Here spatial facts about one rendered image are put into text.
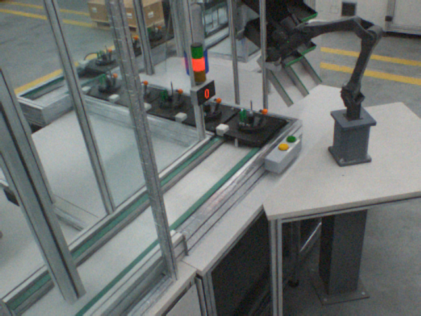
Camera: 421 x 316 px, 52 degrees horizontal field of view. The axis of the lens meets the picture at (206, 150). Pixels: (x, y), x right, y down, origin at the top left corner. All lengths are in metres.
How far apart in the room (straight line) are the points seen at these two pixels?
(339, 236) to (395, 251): 0.68
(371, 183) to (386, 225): 1.13
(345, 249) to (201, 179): 0.87
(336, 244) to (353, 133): 0.62
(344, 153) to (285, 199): 0.36
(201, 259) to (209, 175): 0.42
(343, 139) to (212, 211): 0.67
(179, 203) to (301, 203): 0.48
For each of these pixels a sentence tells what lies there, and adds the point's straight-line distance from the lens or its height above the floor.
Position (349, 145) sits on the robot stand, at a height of 0.96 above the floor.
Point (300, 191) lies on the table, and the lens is 1.82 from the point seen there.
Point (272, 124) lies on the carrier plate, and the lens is 2.05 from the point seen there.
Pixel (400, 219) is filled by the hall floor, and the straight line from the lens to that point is 3.07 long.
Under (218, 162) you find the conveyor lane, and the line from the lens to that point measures 1.90.
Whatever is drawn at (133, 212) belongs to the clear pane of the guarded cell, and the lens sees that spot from 1.22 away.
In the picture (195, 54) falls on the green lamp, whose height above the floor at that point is 1.38.
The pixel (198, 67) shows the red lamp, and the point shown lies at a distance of 1.79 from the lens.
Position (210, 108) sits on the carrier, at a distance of 2.17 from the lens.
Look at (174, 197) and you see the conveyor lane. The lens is 1.74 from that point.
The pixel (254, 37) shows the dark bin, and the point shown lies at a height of 1.30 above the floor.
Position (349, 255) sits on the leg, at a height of 0.30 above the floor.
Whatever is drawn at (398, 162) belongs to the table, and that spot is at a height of 0.86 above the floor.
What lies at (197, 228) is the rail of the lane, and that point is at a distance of 1.56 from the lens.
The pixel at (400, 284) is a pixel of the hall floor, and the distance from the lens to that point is 2.69.
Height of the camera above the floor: 2.00
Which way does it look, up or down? 33 degrees down
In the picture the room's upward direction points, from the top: 7 degrees counter-clockwise
